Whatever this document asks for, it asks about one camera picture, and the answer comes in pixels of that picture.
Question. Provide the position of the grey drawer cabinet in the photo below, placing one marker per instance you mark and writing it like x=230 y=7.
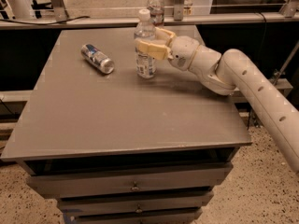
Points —
x=85 y=137

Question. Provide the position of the drawer knob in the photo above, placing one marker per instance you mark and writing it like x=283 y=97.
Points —
x=138 y=209
x=135 y=187

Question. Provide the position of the clear upright water bottle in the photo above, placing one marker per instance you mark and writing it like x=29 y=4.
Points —
x=156 y=9

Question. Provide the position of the silver blue drink can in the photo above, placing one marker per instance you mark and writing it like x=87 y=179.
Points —
x=97 y=59

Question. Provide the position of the grey metal rail frame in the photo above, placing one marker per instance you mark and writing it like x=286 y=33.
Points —
x=100 y=13

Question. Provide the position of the top drawer knob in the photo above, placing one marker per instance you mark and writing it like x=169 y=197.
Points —
x=135 y=187

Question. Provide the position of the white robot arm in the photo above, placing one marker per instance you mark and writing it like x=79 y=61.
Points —
x=225 y=72

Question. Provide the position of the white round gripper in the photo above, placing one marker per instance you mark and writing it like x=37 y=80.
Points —
x=183 y=52

